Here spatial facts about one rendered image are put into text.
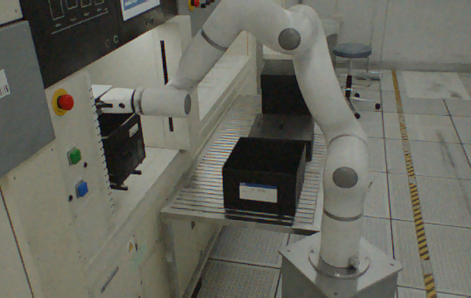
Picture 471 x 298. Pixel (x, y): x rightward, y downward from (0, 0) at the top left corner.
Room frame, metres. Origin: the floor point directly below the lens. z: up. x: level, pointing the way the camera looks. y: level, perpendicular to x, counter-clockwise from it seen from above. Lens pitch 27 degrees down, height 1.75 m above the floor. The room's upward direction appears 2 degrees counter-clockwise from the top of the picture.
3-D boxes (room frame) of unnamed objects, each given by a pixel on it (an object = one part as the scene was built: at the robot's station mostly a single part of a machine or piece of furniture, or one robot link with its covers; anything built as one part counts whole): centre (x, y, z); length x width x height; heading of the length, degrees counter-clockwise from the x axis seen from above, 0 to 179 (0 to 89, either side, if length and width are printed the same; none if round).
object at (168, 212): (2.01, -0.15, 0.38); 1.30 x 0.60 x 0.76; 165
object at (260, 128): (1.98, -0.21, 0.83); 0.29 x 0.29 x 0.13; 78
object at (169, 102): (1.31, 0.21, 1.25); 0.13 x 0.09 x 0.08; 75
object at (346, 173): (1.13, -0.30, 1.07); 0.19 x 0.12 x 0.24; 164
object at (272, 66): (2.41, -0.29, 0.89); 0.29 x 0.29 x 0.25; 79
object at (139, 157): (1.37, 0.45, 1.11); 0.24 x 0.20 x 0.32; 165
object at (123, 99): (1.34, 0.35, 1.25); 0.11 x 0.10 x 0.07; 75
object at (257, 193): (1.56, -0.10, 0.85); 0.28 x 0.28 x 0.17; 75
